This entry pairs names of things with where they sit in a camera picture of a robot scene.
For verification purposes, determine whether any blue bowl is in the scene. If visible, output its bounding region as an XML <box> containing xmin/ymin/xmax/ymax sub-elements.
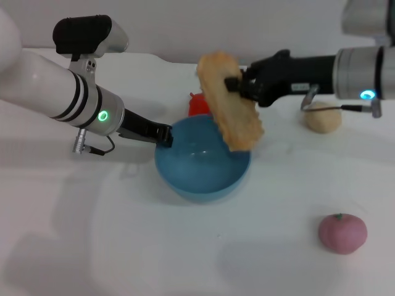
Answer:
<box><xmin>154</xmin><ymin>114</ymin><xmax>252</xmax><ymax>204</ymax></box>

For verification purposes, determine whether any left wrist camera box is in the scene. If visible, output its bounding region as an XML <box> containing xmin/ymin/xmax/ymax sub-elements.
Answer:
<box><xmin>52</xmin><ymin>14</ymin><xmax>130</xmax><ymax>81</ymax></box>

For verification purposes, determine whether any pink peach toy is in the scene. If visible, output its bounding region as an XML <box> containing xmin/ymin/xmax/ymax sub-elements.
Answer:
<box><xmin>317</xmin><ymin>213</ymin><xmax>368</xmax><ymax>255</ymax></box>

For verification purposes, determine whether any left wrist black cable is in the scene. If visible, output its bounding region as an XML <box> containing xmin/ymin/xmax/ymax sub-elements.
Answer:
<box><xmin>72</xmin><ymin>128</ymin><xmax>115</xmax><ymax>155</ymax></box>

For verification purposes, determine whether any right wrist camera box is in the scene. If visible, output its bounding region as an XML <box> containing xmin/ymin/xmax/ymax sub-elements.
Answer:
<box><xmin>341</xmin><ymin>0</ymin><xmax>395</xmax><ymax>47</ymax></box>

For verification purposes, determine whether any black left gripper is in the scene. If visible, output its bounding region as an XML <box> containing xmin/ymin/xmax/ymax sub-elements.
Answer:
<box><xmin>117</xmin><ymin>107</ymin><xmax>175</xmax><ymax>149</ymax></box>

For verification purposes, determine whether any red tomato toy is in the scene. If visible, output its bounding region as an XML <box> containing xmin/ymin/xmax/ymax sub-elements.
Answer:
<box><xmin>188</xmin><ymin>91</ymin><xmax>214</xmax><ymax>118</ymax></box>

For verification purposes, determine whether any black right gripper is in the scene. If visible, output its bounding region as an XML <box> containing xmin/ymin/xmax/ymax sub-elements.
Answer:
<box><xmin>224</xmin><ymin>49</ymin><xmax>336</xmax><ymax>108</ymax></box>

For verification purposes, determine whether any round beige bun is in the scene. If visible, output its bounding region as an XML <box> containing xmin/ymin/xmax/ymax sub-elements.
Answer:
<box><xmin>304</xmin><ymin>102</ymin><xmax>343</xmax><ymax>134</ymax></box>

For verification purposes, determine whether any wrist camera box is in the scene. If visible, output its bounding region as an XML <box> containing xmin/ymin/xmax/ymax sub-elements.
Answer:
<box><xmin>52</xmin><ymin>14</ymin><xmax>130</xmax><ymax>81</ymax></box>
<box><xmin>341</xmin><ymin>0</ymin><xmax>395</xmax><ymax>47</ymax></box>

